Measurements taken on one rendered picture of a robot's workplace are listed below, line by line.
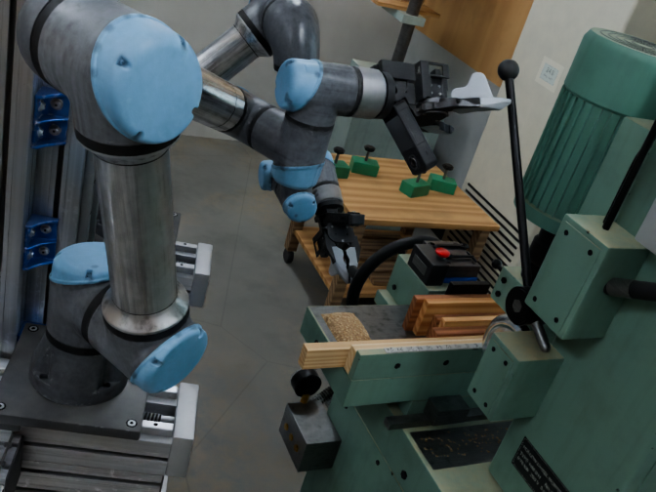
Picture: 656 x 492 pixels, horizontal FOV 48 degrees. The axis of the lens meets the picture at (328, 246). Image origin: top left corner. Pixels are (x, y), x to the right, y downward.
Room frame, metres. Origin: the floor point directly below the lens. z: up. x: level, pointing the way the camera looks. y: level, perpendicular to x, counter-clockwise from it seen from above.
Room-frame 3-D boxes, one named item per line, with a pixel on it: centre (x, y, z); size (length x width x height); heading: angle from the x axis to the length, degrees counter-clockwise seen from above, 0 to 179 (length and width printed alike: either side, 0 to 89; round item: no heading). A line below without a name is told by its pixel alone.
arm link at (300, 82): (1.05, 0.08, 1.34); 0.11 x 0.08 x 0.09; 121
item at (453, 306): (1.23, -0.30, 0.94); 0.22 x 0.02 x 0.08; 121
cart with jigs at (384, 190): (2.78, -0.21, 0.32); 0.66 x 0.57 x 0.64; 120
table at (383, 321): (1.26, -0.28, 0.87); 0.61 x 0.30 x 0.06; 121
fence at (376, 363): (1.14, -0.36, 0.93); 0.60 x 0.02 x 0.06; 121
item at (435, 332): (1.18, -0.32, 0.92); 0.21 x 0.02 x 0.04; 121
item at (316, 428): (1.18, -0.07, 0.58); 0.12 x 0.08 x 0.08; 31
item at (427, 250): (1.34, -0.23, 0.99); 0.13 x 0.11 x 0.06; 121
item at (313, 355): (1.12, -0.26, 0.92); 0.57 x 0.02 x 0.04; 121
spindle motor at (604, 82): (1.19, -0.37, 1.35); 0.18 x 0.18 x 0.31
